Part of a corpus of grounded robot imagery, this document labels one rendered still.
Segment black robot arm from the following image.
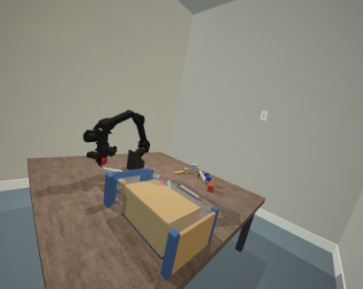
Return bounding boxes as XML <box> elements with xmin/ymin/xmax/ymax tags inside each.
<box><xmin>83</xmin><ymin>109</ymin><xmax>150</xmax><ymax>158</ymax></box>

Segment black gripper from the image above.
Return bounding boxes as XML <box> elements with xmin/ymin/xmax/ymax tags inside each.
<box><xmin>87</xmin><ymin>141</ymin><xmax>109</xmax><ymax>166</ymax></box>

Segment clear-panelled rack with blue posts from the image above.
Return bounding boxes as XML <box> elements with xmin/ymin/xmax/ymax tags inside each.
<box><xmin>105</xmin><ymin>169</ymin><xmax>219</xmax><ymax>280</ymax></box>

